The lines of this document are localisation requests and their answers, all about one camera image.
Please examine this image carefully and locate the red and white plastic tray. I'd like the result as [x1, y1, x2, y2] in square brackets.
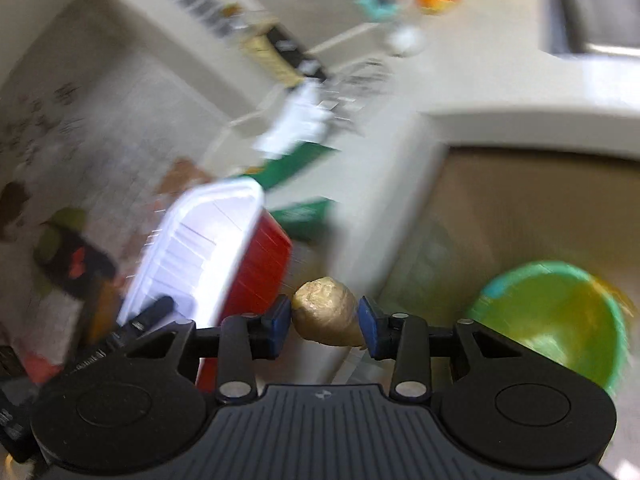
[116, 180, 294, 395]

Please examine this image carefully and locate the teal small item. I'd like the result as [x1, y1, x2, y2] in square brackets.
[356, 0, 403, 22]

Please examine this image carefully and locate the beige cabinet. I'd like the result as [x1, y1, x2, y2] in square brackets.
[377, 144, 640, 321]

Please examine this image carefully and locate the green plastic bin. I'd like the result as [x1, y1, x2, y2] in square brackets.
[467, 260, 630, 402]

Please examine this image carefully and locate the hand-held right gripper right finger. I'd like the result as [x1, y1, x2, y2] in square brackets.
[357, 296, 526, 406]

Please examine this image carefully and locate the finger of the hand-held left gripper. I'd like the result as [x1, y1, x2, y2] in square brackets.
[116, 296, 176, 343]

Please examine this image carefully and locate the white crumpled paper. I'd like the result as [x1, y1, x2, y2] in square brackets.
[252, 80, 333, 156]

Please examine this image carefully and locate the white round cup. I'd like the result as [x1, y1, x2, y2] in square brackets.
[387, 25, 427, 57]

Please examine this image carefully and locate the steel sink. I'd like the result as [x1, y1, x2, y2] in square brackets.
[537, 0, 640, 59]

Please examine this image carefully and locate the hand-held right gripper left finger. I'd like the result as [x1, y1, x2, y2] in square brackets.
[127, 295, 293, 406]

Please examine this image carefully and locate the green snack packet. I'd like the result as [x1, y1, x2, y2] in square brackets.
[252, 142, 341, 193]
[272, 199, 337, 243]

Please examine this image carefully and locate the brown cardboard piece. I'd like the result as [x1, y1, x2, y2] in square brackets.
[156, 159, 213, 197]

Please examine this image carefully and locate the black and beige box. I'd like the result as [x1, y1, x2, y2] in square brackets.
[240, 22, 328, 88]

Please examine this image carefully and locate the black and orange object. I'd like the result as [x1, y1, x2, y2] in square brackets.
[32, 207, 121, 303]

